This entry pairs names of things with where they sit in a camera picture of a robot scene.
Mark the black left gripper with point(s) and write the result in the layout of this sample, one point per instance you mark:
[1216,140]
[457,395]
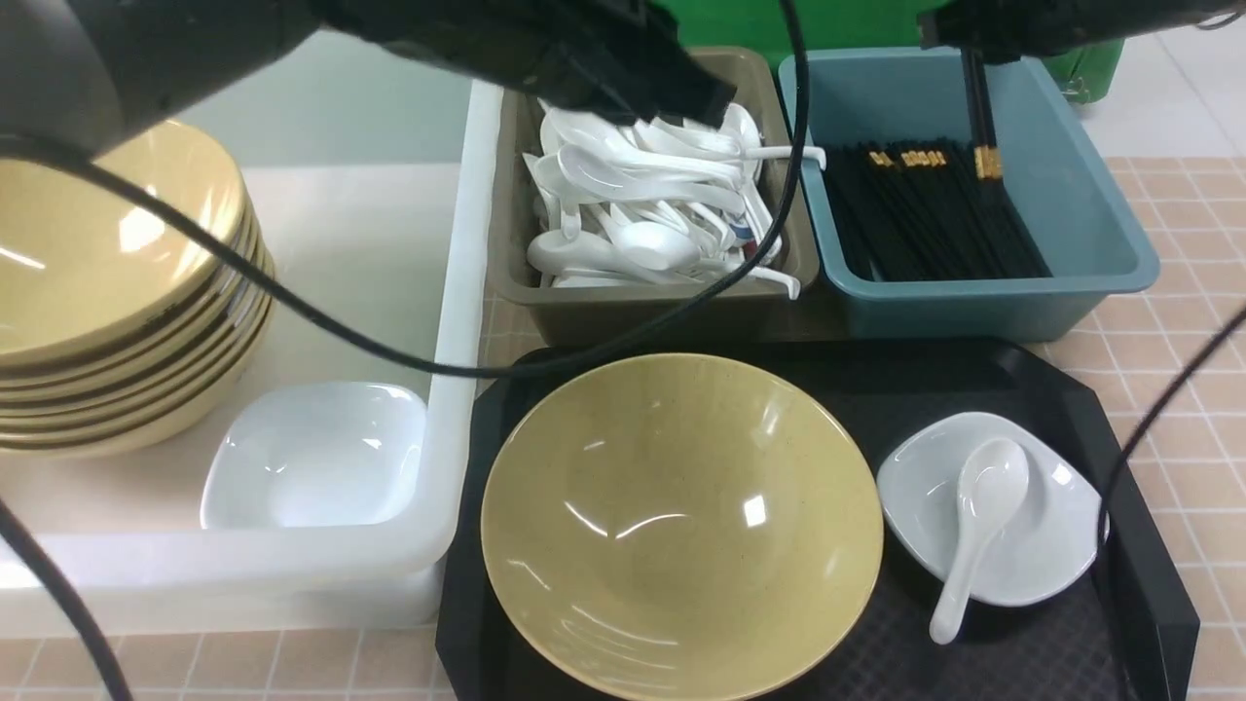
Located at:
[619,60]

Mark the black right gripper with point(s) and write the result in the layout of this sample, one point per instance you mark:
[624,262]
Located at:
[1002,31]

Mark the white ceramic soup spoon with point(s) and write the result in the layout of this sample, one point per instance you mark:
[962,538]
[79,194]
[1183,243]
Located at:
[992,486]

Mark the tan noodle bowl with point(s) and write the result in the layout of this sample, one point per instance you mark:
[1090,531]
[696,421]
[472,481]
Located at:
[681,526]

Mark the white square side dish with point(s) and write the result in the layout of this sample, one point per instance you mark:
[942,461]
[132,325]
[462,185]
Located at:
[1047,546]

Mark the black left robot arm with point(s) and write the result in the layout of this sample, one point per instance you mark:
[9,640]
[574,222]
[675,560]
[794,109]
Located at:
[91,74]

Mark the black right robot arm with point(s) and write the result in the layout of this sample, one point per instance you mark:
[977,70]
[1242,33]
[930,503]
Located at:
[1170,14]

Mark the olive brown spoon bin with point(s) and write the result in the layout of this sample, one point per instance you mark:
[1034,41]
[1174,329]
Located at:
[753,309]

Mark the pile of white spoons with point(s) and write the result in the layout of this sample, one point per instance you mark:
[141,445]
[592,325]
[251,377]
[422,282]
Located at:
[652,203]

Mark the blue chopstick bin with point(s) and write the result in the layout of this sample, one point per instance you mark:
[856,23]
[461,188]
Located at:
[1079,218]

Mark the pile of black chopsticks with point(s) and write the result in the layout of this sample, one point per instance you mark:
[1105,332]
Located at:
[917,211]

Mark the large translucent white tub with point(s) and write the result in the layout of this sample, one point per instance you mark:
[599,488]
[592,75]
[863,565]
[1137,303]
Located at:
[373,182]

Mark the white square dish in tub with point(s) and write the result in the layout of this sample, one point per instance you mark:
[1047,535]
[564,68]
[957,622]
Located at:
[342,454]

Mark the stack of tan bowls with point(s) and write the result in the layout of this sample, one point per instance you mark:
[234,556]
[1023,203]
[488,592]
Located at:
[116,331]

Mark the black plastic serving tray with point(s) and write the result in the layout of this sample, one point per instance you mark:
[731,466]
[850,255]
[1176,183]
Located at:
[1139,617]

